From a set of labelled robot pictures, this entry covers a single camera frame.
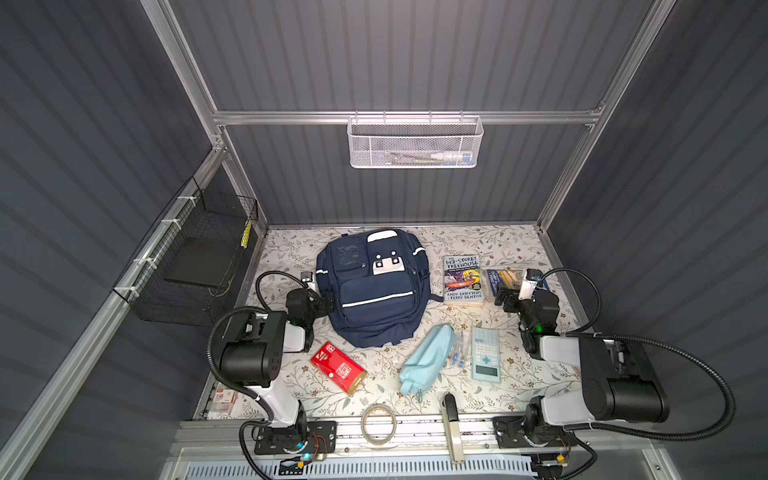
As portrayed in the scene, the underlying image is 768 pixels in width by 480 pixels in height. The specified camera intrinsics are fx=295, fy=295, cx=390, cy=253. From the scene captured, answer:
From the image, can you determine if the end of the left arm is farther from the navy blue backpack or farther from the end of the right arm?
the end of the right arm

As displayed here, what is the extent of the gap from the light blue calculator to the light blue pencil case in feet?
0.23

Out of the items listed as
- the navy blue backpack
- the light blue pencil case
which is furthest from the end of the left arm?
the light blue pencil case

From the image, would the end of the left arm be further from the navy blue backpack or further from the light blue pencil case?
the light blue pencil case

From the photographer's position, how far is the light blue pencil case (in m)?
0.78

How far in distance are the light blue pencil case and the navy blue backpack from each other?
7 cm

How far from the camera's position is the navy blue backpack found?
2.96 feet

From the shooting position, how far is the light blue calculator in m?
0.84

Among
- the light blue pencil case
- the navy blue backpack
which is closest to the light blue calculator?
the light blue pencil case
